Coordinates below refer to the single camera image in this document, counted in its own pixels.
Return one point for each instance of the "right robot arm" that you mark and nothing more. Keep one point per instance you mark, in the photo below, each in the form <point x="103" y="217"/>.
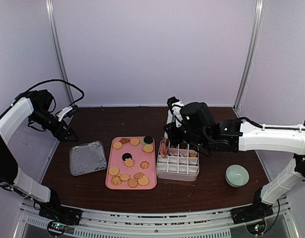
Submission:
<point x="193" y="123"/>

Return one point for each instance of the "swirl butter cookie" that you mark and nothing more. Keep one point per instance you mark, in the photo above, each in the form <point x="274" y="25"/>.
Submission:
<point x="116" y="180"/>

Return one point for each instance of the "black sandwich cookie middle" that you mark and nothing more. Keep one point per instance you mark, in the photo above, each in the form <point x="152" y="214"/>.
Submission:
<point x="126" y="156"/>

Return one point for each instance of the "black sandwich cookie far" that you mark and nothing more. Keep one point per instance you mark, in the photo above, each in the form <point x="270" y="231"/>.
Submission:
<point x="148" y="140"/>

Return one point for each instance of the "round dotted biscuit far corner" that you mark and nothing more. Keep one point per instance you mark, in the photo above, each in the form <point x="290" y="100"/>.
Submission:
<point x="117" y="145"/>

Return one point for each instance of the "round dotted biscuit near left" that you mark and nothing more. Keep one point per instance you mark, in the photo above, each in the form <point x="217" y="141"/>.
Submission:
<point x="114" y="171"/>

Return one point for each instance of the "round dotted biscuit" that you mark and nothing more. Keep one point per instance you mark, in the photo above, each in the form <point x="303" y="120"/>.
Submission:
<point x="114" y="171"/>
<point x="143" y="181"/>
<point x="148" y="148"/>

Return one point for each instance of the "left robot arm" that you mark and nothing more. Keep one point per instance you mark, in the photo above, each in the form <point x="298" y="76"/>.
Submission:
<point x="31" y="107"/>

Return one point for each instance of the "clear plastic box lid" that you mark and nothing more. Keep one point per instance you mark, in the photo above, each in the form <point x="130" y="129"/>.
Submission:
<point x="87" y="158"/>

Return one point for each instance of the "round dotted biscuit far left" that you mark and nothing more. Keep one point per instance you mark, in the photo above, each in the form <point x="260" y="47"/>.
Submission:
<point x="148" y="148"/>

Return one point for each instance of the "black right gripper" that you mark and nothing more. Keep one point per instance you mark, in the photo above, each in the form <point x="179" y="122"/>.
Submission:
<point x="174" y="140"/>

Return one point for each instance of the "black sandwich cookie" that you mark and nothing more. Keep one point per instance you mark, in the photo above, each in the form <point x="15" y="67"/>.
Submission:
<point x="148" y="140"/>
<point x="126" y="156"/>

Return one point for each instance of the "brown flower cookie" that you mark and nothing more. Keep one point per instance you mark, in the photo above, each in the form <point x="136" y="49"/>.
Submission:
<point x="124" y="140"/>

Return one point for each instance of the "plain round biscuit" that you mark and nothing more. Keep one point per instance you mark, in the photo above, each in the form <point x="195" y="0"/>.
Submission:
<point x="132" y="183"/>

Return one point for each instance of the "left aluminium corner post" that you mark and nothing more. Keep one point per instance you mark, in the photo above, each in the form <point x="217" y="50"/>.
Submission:
<point x="56" y="41"/>

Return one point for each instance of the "lilac divided storage box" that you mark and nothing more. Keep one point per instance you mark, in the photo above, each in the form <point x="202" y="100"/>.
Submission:
<point x="182" y="163"/>

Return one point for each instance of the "round dotted biscuit right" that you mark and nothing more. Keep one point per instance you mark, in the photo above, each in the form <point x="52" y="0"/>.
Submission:
<point x="143" y="181"/>

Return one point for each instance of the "pale celadon ceramic bowl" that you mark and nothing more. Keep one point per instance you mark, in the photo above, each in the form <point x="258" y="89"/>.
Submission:
<point x="236" y="176"/>

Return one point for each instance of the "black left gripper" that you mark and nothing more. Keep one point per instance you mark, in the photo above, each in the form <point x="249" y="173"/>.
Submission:
<point x="60" y="135"/>

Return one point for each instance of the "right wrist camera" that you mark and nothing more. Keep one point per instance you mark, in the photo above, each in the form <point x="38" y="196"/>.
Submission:
<point x="174" y="115"/>

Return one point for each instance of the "pink plastic tray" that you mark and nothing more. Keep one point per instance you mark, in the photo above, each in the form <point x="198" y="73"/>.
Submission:
<point x="141" y="164"/>

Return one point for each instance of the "right aluminium corner post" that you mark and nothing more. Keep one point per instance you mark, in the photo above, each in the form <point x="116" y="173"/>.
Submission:
<point x="253" y="46"/>

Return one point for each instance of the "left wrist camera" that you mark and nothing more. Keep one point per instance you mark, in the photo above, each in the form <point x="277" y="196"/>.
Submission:
<point x="67" y="112"/>

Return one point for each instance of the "aluminium corner post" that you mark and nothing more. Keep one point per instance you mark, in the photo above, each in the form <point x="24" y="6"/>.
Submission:
<point x="56" y="41"/>
<point x="253" y="46"/>

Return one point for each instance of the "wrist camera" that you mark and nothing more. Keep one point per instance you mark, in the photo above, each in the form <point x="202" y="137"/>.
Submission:
<point x="174" y="115"/>
<point x="67" y="112"/>

